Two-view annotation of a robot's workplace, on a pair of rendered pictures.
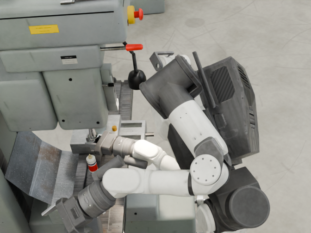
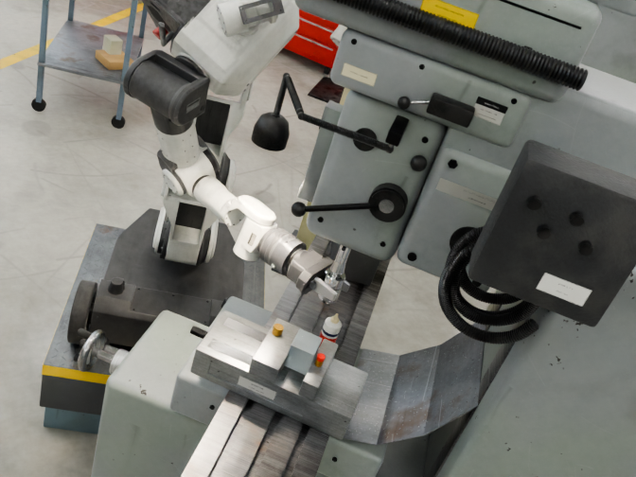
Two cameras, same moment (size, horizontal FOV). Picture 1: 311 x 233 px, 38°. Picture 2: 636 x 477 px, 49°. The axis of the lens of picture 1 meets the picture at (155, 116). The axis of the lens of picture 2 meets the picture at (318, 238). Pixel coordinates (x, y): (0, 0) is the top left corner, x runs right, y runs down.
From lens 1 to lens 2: 2.67 m
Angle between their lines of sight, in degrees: 103
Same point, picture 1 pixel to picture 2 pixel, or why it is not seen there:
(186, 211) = (171, 318)
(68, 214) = not seen: hidden behind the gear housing
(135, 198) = (258, 316)
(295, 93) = not seen: outside the picture
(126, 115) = (217, 428)
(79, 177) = (350, 346)
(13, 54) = not seen: hidden behind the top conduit
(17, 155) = (471, 358)
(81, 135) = (341, 379)
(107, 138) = (310, 262)
